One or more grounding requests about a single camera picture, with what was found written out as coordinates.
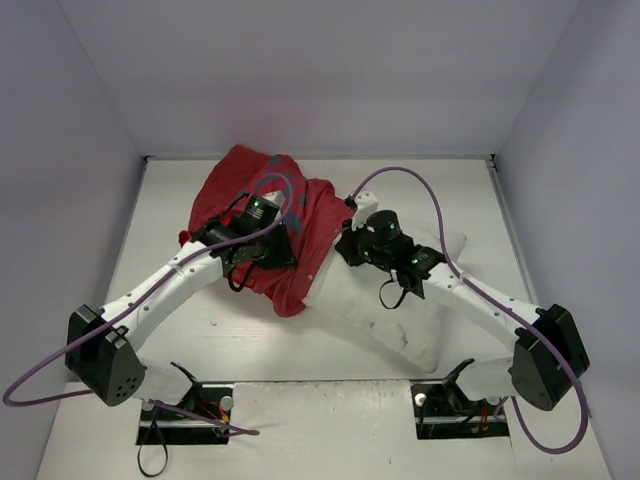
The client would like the red printed pillowcase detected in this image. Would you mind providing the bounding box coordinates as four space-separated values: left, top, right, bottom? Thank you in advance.
178 144 353 317

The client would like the white pillow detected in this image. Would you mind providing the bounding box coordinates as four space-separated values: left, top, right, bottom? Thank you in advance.
303 248 446 374

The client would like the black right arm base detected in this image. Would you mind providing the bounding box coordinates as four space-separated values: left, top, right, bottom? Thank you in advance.
410 359 510 441

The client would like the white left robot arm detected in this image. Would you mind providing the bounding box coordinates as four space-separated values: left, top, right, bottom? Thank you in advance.
65 191 296 407

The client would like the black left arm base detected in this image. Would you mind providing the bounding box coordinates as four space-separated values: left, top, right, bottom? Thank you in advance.
135 362 234 446

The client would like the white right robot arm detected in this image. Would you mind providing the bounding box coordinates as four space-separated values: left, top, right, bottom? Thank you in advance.
336 210 590 411

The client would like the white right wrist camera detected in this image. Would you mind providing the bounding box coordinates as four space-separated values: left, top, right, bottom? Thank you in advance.
344 190 378 231

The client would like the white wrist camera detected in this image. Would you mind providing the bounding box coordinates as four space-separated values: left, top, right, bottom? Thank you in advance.
263 191 288 209
344 190 378 231

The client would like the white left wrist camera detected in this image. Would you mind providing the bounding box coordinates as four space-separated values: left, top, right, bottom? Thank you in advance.
263 191 288 209

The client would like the black cable loop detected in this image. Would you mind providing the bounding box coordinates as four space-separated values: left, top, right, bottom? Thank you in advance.
137 419 172 478

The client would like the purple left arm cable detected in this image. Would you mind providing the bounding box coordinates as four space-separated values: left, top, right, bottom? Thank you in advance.
2 172 295 436

